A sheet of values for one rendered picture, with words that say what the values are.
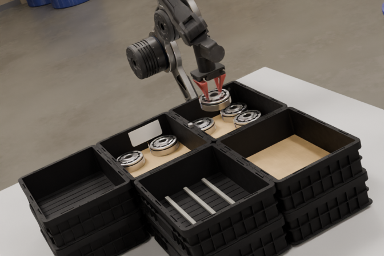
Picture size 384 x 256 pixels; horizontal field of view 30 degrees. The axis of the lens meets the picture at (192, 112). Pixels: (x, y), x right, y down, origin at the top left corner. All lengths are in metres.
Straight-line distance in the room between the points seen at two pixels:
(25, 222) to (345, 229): 1.23
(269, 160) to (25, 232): 0.96
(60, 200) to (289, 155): 0.81
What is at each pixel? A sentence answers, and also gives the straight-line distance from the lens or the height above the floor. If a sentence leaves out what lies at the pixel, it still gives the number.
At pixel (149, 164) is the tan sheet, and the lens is 2.57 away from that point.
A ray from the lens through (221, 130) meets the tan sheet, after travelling 2.64.
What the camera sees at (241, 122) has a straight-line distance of 2.59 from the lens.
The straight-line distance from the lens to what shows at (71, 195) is 2.56.
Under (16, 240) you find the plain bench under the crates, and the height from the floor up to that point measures 0.70.
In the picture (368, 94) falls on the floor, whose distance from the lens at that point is 4.62.
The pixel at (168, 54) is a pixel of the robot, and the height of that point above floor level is 0.89.
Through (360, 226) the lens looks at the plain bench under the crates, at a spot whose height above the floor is 0.70.
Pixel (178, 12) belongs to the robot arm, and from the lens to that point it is 2.27.
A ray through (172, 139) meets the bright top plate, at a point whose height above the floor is 0.86.
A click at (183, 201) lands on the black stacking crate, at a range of 2.28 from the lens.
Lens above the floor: 1.95
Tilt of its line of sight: 23 degrees down
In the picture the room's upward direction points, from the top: 17 degrees counter-clockwise
